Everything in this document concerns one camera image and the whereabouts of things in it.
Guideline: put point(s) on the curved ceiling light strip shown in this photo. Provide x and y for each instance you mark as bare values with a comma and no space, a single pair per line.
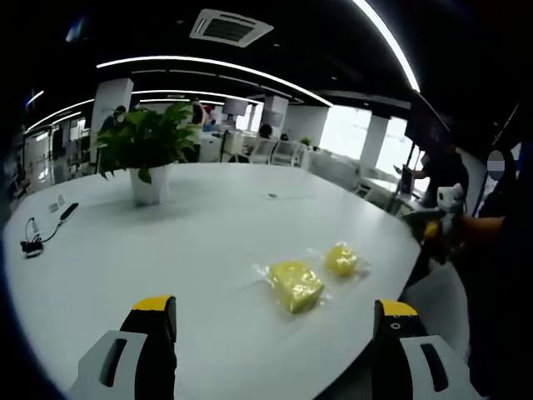
216,68

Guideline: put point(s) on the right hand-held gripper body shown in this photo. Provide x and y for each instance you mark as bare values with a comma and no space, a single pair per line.
449,199

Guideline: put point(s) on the person in dark clothes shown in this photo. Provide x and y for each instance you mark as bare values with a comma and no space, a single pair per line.
504,291

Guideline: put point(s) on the small yellow silicone block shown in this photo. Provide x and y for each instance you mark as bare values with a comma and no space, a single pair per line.
341,260

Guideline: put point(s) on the long ceiling light strip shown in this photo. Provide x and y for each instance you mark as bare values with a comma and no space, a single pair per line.
391,41

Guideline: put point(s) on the small white adapter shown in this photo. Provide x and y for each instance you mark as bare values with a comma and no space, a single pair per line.
57,203

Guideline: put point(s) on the black remote control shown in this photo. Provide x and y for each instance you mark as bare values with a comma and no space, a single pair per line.
69,211

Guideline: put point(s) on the green leafy plant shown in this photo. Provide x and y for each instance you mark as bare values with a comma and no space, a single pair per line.
143,133

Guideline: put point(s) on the white office chair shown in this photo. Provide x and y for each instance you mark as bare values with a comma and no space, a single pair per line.
287,153
263,151

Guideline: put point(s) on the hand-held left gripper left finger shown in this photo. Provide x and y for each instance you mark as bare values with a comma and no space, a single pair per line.
109,362

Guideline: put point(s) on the dark hanging screen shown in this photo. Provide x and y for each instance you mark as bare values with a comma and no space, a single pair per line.
429,123

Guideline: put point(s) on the large yellow silicone block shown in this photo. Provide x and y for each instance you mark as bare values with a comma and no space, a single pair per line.
296,286

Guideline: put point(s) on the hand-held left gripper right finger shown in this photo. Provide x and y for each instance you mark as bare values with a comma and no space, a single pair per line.
429,366

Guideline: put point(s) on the white plant pot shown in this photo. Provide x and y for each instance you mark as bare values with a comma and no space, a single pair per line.
150,185

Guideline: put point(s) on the ceiling air conditioner vent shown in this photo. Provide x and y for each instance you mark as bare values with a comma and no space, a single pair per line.
231,27

